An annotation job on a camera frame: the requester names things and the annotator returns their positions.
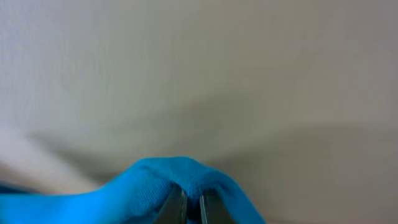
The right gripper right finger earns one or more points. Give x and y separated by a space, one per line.
213 210

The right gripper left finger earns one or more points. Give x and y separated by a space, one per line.
174 209

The blue polo shirt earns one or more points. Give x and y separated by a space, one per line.
132 196

